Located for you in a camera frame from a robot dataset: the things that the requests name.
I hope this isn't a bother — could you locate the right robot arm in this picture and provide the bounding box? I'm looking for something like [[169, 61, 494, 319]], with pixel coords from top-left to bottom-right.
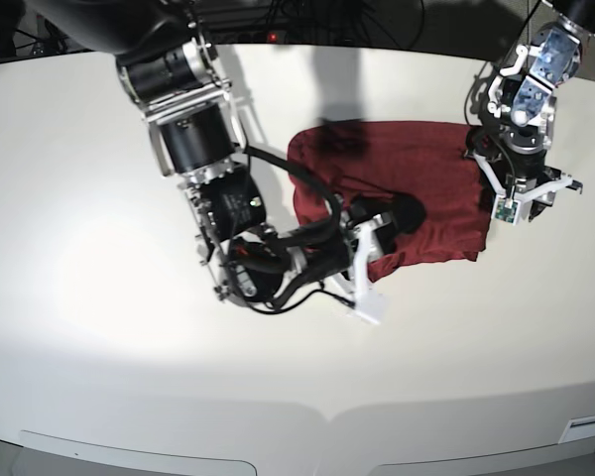
[[33, 1, 425, 324]]

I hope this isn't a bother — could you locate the black power strip red light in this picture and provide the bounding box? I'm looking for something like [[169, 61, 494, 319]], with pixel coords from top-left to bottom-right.
[[211, 28, 286, 45]]

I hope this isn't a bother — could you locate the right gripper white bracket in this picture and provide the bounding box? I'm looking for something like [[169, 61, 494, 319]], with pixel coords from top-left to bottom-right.
[[331, 193, 426, 325]]

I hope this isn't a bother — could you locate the dark red long-sleeve shirt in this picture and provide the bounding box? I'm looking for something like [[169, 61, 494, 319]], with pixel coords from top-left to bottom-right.
[[287, 121, 491, 282]]

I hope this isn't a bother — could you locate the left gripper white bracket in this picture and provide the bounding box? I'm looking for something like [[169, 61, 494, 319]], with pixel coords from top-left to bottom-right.
[[468, 149, 583, 225]]

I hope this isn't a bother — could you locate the white label plate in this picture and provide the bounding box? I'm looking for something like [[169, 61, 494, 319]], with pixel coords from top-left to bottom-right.
[[558, 416, 595, 444]]

